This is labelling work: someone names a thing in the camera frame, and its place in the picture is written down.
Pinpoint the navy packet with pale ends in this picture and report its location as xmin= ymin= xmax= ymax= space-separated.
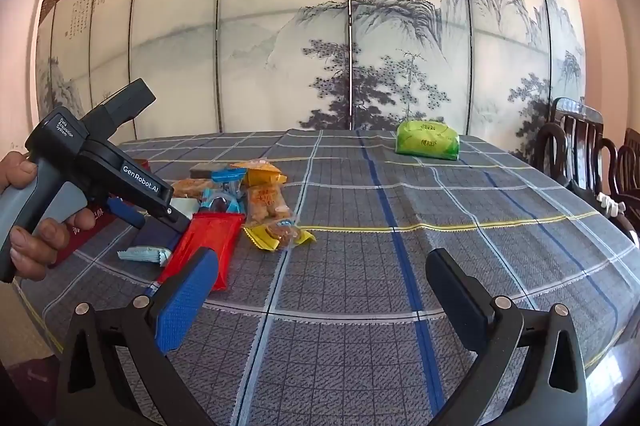
xmin=117 ymin=225 xmax=183 ymax=267

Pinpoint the golden pastry packet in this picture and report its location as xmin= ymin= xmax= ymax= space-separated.
xmin=171 ymin=178 xmax=217 ymax=200

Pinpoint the person's left hand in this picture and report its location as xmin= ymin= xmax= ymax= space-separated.
xmin=0 ymin=153 xmax=97 ymax=281

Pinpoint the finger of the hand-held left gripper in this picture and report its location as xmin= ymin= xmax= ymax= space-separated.
xmin=146 ymin=198 xmax=192 ymax=235
xmin=105 ymin=198 xmax=147 ymax=229

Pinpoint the pale teal snack packet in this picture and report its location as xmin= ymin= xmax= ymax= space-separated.
xmin=169 ymin=197 xmax=202 ymax=215

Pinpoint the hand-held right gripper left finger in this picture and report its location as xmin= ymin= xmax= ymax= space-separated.
xmin=56 ymin=247 xmax=221 ymax=426

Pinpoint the green tissue pack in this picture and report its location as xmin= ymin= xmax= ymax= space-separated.
xmin=395 ymin=119 xmax=460 ymax=161

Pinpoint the yellow snack packet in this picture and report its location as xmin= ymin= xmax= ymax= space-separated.
xmin=243 ymin=223 xmax=317 ymax=253

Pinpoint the red snack packet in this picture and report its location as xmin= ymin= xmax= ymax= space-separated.
xmin=157 ymin=212 xmax=247 ymax=293

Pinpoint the blue candy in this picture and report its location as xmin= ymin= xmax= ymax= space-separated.
xmin=210 ymin=168 xmax=247 ymax=185
xmin=199 ymin=188 xmax=246 ymax=215

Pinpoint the grey plaid tablecloth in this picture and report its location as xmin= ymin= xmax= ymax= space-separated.
xmin=15 ymin=129 xmax=640 ymax=426

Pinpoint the clear packet with orange print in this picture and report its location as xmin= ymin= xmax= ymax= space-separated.
xmin=244 ymin=182 xmax=292 ymax=227

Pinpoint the dark wooden chair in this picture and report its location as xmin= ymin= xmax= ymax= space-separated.
xmin=599 ymin=143 xmax=640 ymax=247
xmin=531 ymin=96 xmax=610 ymax=203

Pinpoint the orange snack packet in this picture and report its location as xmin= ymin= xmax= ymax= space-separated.
xmin=229 ymin=159 xmax=289 ymax=187

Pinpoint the small white object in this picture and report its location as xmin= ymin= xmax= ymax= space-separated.
xmin=599 ymin=194 xmax=627 ymax=217

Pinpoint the painted landscape folding screen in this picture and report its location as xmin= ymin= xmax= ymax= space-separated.
xmin=35 ymin=0 xmax=587 ymax=153

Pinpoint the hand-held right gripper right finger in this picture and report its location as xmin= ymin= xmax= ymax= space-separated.
xmin=425 ymin=248 xmax=588 ymax=426

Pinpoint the red tin box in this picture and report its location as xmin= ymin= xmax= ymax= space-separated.
xmin=50 ymin=158 xmax=152 ymax=267

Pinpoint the clear brown snack packet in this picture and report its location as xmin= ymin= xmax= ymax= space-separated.
xmin=262 ymin=218 xmax=304 ymax=249

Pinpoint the dark brown cake packet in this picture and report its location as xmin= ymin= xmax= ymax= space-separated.
xmin=189 ymin=162 xmax=227 ymax=180

